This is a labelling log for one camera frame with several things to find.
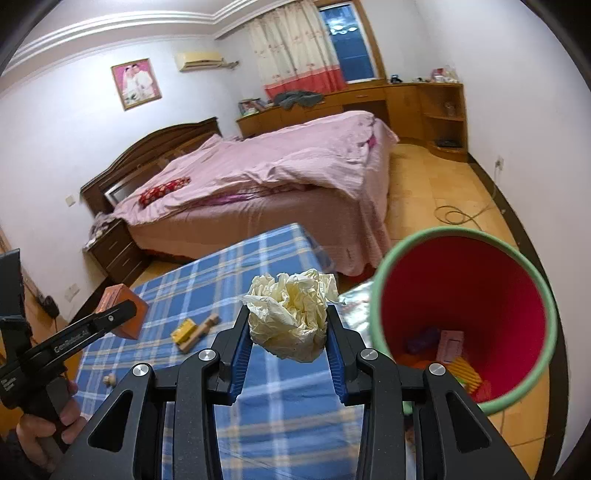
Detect white air conditioner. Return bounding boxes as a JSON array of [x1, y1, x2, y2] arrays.
[[174, 48, 225, 73]]

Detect wooden corner desk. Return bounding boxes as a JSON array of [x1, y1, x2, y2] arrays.
[[236, 82, 468, 162]]

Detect person's left hand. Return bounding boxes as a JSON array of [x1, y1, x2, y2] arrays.
[[16, 381, 88, 469]]

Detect cream and red curtain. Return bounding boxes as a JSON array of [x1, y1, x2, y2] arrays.
[[245, 4, 349, 100]]

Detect red floral pillow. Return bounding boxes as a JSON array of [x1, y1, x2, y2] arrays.
[[139, 175, 192, 207]]

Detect blue plaid tablecloth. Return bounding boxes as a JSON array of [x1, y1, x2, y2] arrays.
[[74, 223, 370, 480]]

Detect wooden block toy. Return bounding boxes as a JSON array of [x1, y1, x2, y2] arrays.
[[178, 314, 221, 354]]

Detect red bin with green rim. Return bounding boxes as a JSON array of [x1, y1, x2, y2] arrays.
[[372, 227, 558, 415]]

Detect cream paper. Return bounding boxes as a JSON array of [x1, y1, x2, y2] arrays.
[[241, 270, 340, 364]]

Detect dark wooden nightstand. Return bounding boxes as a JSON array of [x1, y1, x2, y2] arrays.
[[83, 217, 151, 289]]

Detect framed wall picture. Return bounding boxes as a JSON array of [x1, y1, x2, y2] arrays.
[[111, 58, 163, 112]]

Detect white teal medicine box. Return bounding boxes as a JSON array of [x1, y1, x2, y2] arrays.
[[436, 330, 465, 363]]

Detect grey clothes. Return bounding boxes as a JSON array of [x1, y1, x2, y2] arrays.
[[272, 91, 325, 110]]

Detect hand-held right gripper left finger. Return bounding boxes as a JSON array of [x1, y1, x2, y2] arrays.
[[46, 305, 254, 480]]

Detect coiled floor cable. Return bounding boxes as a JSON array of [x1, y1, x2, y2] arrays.
[[433, 191, 499, 227]]

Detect bed with mauve sheet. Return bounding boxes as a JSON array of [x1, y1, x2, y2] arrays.
[[127, 138, 400, 278]]

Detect clutter on nightstand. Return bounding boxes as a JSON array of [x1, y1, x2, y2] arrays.
[[88, 215, 116, 245]]

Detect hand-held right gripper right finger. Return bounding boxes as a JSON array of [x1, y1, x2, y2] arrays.
[[325, 305, 532, 480]]

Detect purple wrapper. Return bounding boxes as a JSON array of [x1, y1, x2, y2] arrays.
[[406, 328, 441, 356]]

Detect small yellow box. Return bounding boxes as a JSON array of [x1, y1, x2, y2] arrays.
[[170, 318, 200, 344]]

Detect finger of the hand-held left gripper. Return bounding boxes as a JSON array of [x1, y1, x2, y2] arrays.
[[90, 299, 136, 344]]

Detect yellow foam net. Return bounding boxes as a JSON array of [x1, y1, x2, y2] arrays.
[[450, 357, 483, 393]]

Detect orange-brown cardboard box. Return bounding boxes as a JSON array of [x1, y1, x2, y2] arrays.
[[95, 284, 149, 341]]

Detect window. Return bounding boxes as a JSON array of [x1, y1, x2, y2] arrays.
[[318, 1, 377, 84]]

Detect dark wooden headboard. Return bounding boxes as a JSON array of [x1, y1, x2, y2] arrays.
[[81, 117, 223, 217]]

